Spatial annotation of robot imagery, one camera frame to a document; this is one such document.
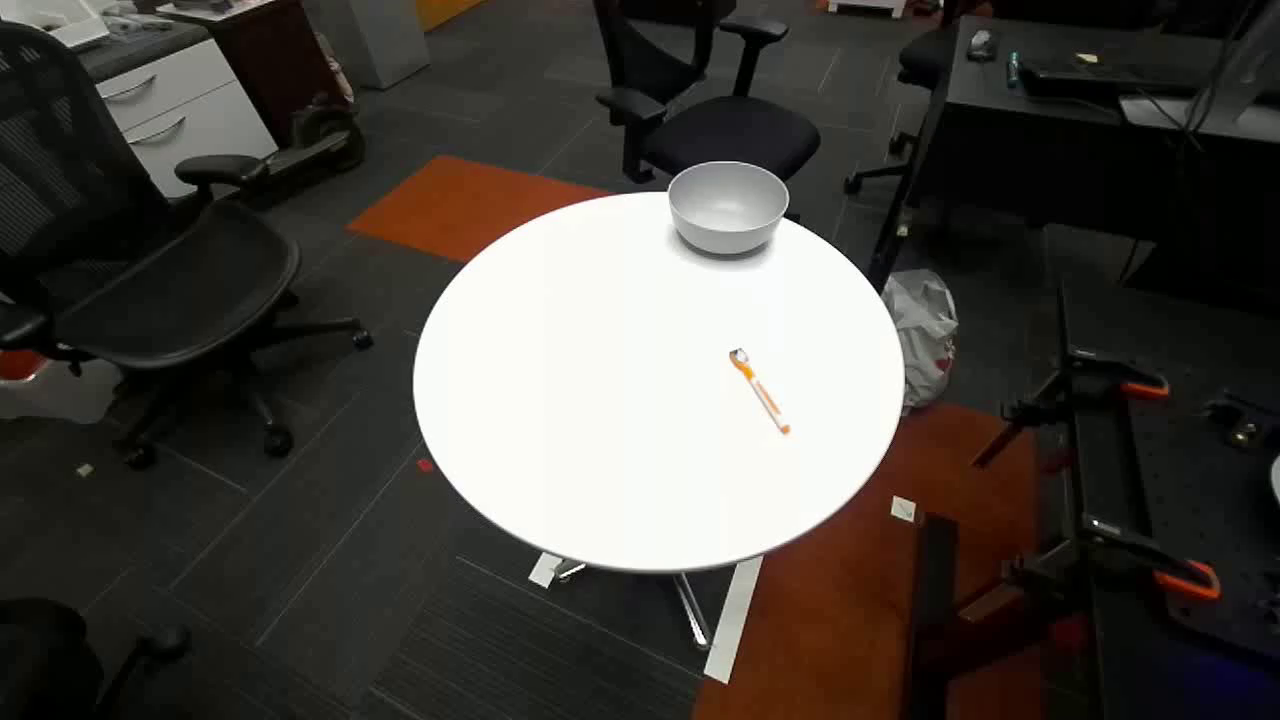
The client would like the orange and white pen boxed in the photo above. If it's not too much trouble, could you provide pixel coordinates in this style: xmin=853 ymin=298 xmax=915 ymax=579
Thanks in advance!
xmin=729 ymin=350 xmax=790 ymax=437

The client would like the round white table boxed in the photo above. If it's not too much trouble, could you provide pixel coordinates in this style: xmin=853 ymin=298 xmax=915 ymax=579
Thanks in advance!
xmin=413 ymin=191 xmax=903 ymax=680

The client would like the grey bowl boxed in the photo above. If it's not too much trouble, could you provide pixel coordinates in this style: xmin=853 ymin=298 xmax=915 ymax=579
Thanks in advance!
xmin=666 ymin=159 xmax=790 ymax=258

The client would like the black padded office chair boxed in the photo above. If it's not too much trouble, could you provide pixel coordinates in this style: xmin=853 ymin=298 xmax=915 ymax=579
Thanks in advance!
xmin=592 ymin=0 xmax=819 ymax=185

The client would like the white plastic bag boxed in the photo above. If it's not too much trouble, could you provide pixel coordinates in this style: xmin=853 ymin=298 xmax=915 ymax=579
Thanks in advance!
xmin=884 ymin=268 xmax=959 ymax=413

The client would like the black scooter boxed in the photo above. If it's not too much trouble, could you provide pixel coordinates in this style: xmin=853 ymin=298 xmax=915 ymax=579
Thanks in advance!
xmin=239 ymin=97 xmax=367 ymax=191

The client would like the black robot mounting stand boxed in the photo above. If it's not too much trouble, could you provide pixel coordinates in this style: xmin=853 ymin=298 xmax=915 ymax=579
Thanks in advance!
xmin=903 ymin=292 xmax=1280 ymax=720

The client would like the white drawer cabinet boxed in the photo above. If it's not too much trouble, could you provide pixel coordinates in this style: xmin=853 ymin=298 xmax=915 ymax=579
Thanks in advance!
xmin=78 ymin=23 xmax=276 ymax=198

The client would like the black mesh office chair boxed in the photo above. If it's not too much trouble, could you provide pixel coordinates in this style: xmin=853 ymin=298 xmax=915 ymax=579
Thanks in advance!
xmin=0 ymin=22 xmax=370 ymax=468

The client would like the black desk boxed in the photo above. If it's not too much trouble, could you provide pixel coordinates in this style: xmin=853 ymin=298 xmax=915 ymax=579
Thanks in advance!
xmin=866 ymin=18 xmax=1280 ymax=312

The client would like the black chair bottom left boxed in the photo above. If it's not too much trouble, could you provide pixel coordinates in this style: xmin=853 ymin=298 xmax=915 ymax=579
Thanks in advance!
xmin=0 ymin=596 xmax=192 ymax=720

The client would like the upper orange-handled clamp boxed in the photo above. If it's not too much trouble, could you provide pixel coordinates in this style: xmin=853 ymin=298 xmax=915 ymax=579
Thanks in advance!
xmin=977 ymin=350 xmax=1173 ymax=468

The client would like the orange-handled clamp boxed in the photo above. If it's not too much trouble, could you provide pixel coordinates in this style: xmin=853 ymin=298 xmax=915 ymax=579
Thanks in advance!
xmin=1006 ymin=516 xmax=1225 ymax=603
xmin=977 ymin=350 xmax=1173 ymax=468

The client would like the lower orange-handled clamp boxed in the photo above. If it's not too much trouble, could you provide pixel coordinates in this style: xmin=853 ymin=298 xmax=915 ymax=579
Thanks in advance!
xmin=1006 ymin=516 xmax=1225 ymax=603

